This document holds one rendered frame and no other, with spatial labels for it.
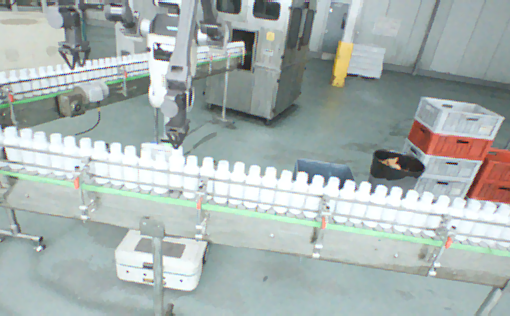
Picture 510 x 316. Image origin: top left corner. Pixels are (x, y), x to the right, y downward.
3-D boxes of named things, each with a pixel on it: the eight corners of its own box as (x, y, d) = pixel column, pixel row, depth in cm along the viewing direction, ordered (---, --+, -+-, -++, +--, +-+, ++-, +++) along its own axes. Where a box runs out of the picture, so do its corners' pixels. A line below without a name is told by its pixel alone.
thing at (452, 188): (408, 194, 311) (416, 175, 301) (392, 174, 347) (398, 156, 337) (464, 200, 316) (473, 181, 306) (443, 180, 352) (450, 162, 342)
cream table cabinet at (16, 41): (50, 91, 501) (38, 11, 448) (78, 100, 484) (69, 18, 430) (-27, 107, 409) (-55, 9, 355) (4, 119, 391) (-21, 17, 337)
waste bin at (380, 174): (359, 228, 287) (380, 167, 258) (350, 201, 328) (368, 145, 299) (407, 236, 287) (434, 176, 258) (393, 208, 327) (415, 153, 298)
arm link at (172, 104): (193, 74, 106) (168, 71, 106) (183, 81, 95) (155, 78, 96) (192, 108, 111) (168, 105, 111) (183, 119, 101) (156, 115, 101)
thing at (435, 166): (416, 175, 300) (425, 155, 290) (398, 156, 336) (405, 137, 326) (474, 181, 306) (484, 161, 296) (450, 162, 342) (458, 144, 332)
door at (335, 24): (318, 59, 1230) (331, 0, 1135) (318, 59, 1238) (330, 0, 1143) (344, 63, 1228) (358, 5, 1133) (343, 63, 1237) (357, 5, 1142)
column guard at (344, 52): (330, 85, 828) (340, 41, 778) (328, 82, 863) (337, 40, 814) (344, 87, 828) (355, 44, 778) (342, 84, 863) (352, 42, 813)
